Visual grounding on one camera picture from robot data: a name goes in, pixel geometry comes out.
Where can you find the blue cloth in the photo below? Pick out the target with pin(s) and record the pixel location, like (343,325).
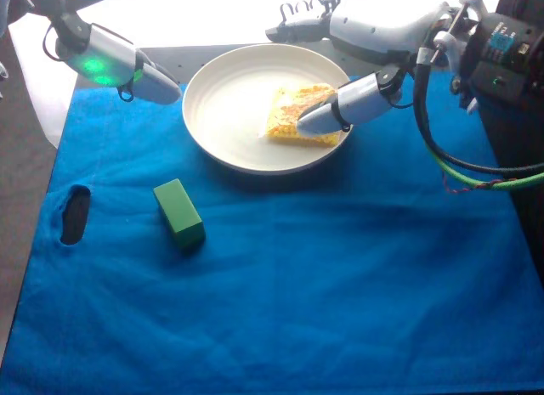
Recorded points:
(272,284)

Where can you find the green rectangular block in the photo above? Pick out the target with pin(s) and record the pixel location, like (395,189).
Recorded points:
(178,208)

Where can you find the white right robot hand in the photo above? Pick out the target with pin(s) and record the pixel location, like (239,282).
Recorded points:
(382,25)

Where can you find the white round plate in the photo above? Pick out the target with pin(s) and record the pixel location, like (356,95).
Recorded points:
(229,127)

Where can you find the bag of yellow corn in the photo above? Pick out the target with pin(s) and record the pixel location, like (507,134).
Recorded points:
(285,123)

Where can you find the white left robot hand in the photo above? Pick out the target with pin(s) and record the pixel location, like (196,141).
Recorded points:
(102,59)

